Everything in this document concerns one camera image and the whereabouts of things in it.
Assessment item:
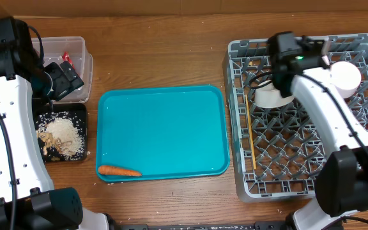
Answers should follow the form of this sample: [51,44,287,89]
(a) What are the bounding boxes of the red snack wrapper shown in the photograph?
[62,52,75,69]

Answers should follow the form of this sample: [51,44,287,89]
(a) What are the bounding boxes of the peanut shells and rice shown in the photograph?
[35,111,86,162]

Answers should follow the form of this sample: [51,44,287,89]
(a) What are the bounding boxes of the orange carrot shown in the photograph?
[98,165,142,177]

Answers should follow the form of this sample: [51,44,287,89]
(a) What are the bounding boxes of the white bowl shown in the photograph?
[254,80,295,109]

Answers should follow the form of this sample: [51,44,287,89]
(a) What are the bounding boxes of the wooden chopstick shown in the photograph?
[244,94,257,170]

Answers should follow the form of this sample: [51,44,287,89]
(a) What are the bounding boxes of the pink small bowl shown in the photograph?
[330,61,362,98]

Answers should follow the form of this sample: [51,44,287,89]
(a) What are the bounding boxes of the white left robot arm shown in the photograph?
[0,17,117,229]

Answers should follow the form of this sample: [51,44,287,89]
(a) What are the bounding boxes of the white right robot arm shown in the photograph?
[254,31,368,229]

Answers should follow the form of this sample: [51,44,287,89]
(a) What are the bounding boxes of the clear plastic bin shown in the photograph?
[0,36,93,104]

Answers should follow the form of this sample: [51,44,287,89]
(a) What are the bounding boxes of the black tray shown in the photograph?
[32,102,89,164]

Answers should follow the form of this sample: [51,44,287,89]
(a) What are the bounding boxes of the teal serving tray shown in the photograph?
[96,85,230,181]

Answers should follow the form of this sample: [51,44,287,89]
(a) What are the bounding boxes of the grey dish rack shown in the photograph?
[223,33,368,203]

